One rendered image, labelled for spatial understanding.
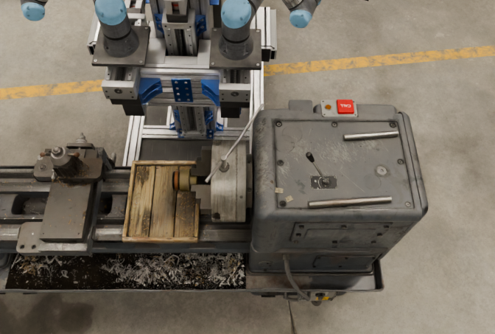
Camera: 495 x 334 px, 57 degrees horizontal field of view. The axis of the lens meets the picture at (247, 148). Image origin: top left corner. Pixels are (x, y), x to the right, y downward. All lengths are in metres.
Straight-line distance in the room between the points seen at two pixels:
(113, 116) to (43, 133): 0.47
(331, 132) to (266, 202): 0.37
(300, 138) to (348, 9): 2.44
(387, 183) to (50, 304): 2.00
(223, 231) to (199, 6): 0.97
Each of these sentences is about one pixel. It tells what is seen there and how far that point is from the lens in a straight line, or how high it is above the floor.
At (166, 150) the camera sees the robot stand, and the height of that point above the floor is 0.21.
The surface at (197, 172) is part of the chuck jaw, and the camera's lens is 1.75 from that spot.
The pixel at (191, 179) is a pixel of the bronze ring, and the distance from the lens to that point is 1.75.
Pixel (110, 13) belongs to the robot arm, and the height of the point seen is 1.38.
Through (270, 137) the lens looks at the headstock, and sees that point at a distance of 1.67.
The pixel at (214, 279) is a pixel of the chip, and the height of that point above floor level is 0.57.
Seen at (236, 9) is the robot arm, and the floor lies 1.39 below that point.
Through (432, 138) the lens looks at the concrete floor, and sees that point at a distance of 3.41.
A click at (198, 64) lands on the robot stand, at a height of 1.07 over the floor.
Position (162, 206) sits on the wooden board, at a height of 0.88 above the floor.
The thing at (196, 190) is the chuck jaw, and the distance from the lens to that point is 1.74.
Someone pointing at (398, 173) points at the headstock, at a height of 1.25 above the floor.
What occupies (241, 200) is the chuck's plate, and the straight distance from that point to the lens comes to 1.64.
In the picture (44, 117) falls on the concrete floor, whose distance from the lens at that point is 3.46.
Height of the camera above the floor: 2.68
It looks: 60 degrees down
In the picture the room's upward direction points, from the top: 3 degrees clockwise
